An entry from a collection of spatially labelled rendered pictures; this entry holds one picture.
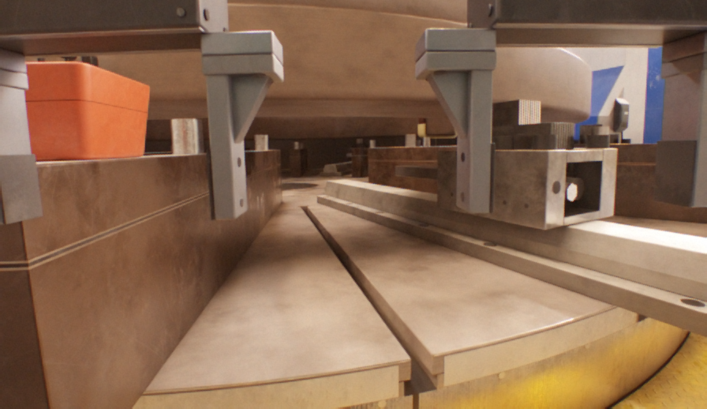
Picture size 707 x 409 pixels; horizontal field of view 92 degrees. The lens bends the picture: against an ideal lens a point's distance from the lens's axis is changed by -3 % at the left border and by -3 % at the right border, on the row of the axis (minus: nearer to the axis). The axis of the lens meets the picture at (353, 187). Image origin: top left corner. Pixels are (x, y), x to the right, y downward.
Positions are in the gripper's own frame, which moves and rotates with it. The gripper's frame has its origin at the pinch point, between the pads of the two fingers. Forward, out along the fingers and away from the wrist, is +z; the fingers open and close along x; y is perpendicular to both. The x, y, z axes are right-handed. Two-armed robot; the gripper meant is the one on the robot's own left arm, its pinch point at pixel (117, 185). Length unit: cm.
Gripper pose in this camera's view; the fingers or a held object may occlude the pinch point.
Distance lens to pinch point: 25.2
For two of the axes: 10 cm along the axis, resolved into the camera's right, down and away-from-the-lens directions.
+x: -10.0, 0.2, -0.2
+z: 0.2, 9.9, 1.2
